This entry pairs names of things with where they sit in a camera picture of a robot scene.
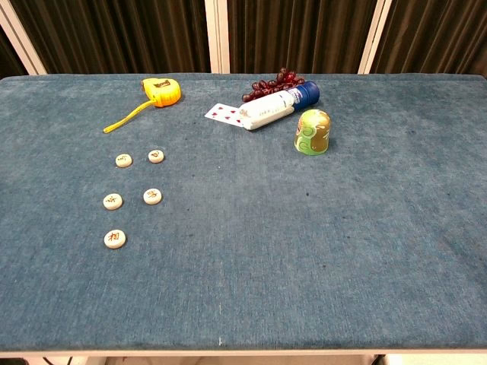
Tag blue table cloth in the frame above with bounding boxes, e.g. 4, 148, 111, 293
0, 72, 487, 353

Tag hearts playing card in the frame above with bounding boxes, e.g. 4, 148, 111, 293
204, 103, 247, 128

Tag white bottle with blue cap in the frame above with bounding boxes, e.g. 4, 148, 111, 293
238, 81, 321, 132

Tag green patterned cup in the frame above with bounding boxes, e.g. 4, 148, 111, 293
293, 108, 332, 157

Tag dark red grape bunch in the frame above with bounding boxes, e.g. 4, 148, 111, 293
241, 67, 307, 103

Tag yellow tape measure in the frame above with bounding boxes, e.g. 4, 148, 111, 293
103, 77, 183, 135

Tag dark pleated curtain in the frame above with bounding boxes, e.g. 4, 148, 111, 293
0, 24, 30, 79
371, 0, 487, 77
227, 0, 378, 75
9, 0, 211, 75

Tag white frame post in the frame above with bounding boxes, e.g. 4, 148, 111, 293
357, 0, 399, 75
0, 0, 47, 76
204, 0, 231, 75

